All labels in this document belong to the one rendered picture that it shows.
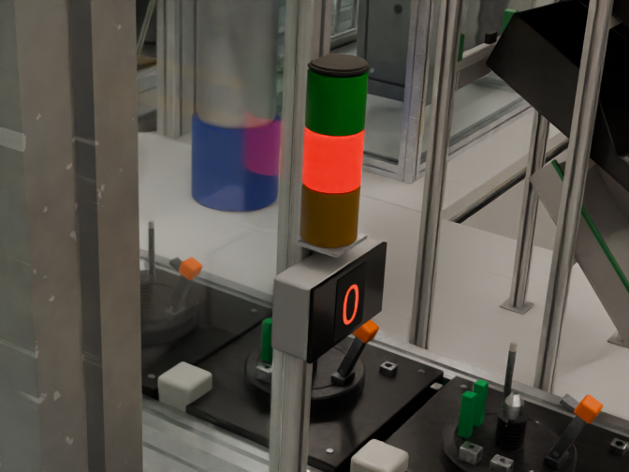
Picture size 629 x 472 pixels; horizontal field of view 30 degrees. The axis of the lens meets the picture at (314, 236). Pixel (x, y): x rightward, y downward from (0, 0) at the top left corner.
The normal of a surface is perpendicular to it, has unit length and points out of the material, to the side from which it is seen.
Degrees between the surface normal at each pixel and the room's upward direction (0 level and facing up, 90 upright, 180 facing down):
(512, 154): 0
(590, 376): 0
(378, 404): 0
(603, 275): 90
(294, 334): 90
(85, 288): 90
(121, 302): 90
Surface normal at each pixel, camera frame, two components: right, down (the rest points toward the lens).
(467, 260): 0.05, -0.91
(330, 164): -0.09, 0.41
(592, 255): -0.68, 0.27
